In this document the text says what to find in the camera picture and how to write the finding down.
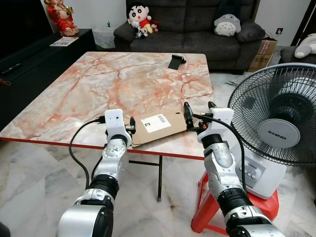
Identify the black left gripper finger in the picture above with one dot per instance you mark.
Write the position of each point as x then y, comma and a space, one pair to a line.
133, 121

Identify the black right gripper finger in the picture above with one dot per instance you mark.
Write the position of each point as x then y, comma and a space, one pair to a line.
188, 113
212, 104

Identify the brown cardboard envelope with label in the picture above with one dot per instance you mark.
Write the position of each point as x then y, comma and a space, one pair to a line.
154, 137

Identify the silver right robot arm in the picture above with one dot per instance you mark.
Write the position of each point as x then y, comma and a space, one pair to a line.
219, 163

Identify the black phone stand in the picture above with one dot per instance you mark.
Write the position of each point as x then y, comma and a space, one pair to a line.
175, 62

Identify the dark grey sofa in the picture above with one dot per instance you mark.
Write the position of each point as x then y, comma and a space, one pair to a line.
192, 44

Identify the white electric fan black grille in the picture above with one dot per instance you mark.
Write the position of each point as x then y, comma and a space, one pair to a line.
279, 133

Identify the brown cardboard box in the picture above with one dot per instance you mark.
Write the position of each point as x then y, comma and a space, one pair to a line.
264, 52

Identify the grey Totoro plush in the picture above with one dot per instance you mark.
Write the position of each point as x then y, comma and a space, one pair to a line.
227, 25

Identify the dark grey cushion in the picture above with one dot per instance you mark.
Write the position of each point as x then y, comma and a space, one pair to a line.
253, 32

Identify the white lace covered side table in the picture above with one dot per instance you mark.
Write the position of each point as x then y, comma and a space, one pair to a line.
103, 38

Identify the dark armchair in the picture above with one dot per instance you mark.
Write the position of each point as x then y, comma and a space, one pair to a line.
289, 56

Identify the red plastic stool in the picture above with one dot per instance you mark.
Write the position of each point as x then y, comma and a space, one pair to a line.
264, 205

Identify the white printed booklet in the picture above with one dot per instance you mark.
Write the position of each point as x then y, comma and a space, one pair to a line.
64, 41

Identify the cartoon boy plush doll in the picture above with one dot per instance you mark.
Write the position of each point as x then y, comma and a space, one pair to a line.
139, 15

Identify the black TV cabinet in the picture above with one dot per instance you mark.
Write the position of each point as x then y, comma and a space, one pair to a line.
29, 84

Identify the white plush toy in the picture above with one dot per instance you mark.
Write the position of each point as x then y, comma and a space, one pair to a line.
306, 47

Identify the red deity figurine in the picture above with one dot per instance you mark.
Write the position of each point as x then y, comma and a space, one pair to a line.
61, 17

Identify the black remote control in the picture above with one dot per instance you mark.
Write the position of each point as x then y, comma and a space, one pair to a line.
11, 69

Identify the black television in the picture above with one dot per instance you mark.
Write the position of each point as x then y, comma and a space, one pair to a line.
19, 24

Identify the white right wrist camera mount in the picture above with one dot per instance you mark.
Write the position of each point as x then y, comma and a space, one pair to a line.
220, 118

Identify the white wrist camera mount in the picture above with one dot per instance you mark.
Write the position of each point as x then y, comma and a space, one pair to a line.
220, 118
114, 121

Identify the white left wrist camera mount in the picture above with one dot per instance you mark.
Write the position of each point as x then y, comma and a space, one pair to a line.
114, 121

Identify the black metal table frame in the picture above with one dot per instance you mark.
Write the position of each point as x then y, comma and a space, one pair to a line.
159, 182

